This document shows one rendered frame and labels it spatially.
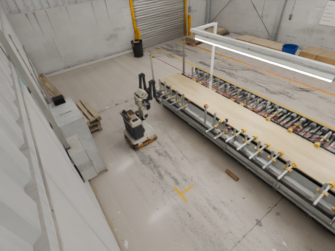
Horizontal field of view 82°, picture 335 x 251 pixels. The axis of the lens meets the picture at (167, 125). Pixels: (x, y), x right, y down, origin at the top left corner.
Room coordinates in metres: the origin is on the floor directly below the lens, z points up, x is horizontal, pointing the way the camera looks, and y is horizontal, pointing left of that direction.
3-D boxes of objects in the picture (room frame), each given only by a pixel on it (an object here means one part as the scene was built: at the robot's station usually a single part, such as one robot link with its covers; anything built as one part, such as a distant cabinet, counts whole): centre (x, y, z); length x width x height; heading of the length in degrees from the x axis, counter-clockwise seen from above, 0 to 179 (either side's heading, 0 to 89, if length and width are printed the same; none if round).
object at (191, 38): (11.21, -2.59, 0.23); 2.41 x 0.77 x 0.17; 124
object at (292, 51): (7.23, -4.94, 0.36); 0.59 x 0.57 x 0.73; 122
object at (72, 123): (2.99, 1.87, 0.78); 0.90 x 0.45 x 1.55; 32
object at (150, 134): (3.66, 0.72, 0.16); 0.67 x 0.64 x 0.25; 122
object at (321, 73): (2.98, -1.38, 2.34); 2.40 x 0.12 x 0.08; 32
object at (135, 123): (3.62, 0.80, 0.59); 0.55 x 0.34 x 0.83; 32
